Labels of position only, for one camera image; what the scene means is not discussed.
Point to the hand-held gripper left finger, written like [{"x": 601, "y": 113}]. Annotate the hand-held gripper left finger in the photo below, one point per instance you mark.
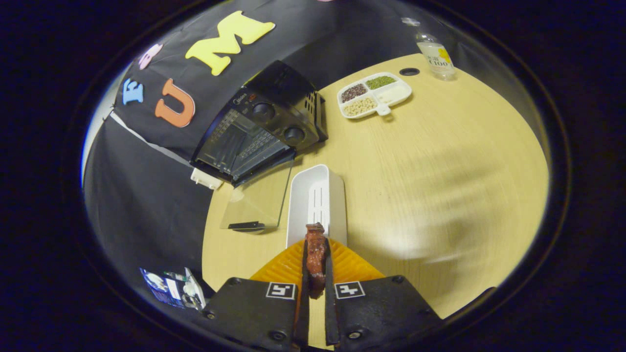
[{"x": 254, "y": 313}]

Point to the black toaster oven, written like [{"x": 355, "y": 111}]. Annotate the black toaster oven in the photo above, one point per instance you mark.
[{"x": 281, "y": 98}]

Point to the brown meat steak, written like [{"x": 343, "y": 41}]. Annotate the brown meat steak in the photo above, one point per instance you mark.
[{"x": 316, "y": 254}]

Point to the white rectangular tray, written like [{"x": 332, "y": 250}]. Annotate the white rectangular tray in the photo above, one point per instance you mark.
[{"x": 315, "y": 195}]

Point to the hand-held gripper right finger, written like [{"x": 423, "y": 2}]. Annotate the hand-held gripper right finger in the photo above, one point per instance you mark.
[{"x": 376, "y": 313}]

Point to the clear glass bottle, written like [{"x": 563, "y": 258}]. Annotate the clear glass bottle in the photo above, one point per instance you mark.
[{"x": 436, "y": 56}]

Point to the printed blue booklet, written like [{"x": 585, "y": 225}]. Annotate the printed blue booklet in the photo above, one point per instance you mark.
[{"x": 168, "y": 288}]

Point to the white bread toaster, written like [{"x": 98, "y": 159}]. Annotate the white bread toaster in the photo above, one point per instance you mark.
[{"x": 205, "y": 179}]

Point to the white divided dish with beans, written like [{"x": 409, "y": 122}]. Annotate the white divided dish with beans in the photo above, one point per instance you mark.
[{"x": 374, "y": 95}]

